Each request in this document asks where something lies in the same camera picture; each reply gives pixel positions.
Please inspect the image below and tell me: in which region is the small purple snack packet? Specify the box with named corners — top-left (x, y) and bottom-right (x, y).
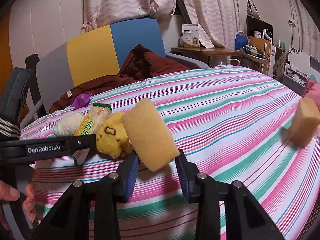
top-left (71, 93), bottom-right (92, 110)

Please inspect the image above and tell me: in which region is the green rice cracker packet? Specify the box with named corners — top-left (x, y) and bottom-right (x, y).
top-left (72, 103), bottom-right (112, 165)

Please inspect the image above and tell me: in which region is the orange sponge block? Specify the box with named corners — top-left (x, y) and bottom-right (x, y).
top-left (288, 98), bottom-right (319, 147)
top-left (121, 98), bottom-right (180, 172)

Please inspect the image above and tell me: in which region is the person left hand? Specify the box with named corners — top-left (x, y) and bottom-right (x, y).
top-left (0, 179), bottom-right (38, 230)

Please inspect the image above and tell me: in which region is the white plastic chair armrest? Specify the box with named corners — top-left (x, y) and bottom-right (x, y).
top-left (20, 99), bottom-right (43, 129)

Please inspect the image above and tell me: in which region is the wooden wardrobe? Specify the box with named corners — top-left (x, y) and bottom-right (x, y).
top-left (0, 10), bottom-right (13, 95)

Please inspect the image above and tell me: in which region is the black rolled mat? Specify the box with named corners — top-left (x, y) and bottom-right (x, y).
top-left (25, 54), bottom-right (41, 104)

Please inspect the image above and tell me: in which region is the striped pink green bedspread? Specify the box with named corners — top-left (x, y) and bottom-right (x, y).
top-left (34, 66), bottom-right (319, 239)

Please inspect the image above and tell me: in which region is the grey yellow blue chair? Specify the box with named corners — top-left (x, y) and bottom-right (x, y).
top-left (35, 18), bottom-right (208, 112)

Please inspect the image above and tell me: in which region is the maroon red garment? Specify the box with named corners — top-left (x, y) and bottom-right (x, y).
top-left (49, 44), bottom-right (189, 113)

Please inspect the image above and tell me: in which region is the wooden side table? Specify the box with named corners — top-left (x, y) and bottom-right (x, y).
top-left (170, 47), bottom-right (270, 75)

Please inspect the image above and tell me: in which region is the blue white kettle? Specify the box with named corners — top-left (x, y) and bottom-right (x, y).
top-left (234, 31), bottom-right (248, 50)

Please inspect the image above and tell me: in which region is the white round fan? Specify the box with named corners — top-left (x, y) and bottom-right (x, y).
top-left (263, 28), bottom-right (273, 42)

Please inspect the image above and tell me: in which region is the white blue medicine box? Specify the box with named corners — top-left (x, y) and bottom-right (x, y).
top-left (182, 24), bottom-right (200, 47)

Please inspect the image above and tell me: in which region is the pink floral curtain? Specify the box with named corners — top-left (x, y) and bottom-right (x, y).
top-left (81, 0), bottom-right (237, 49)

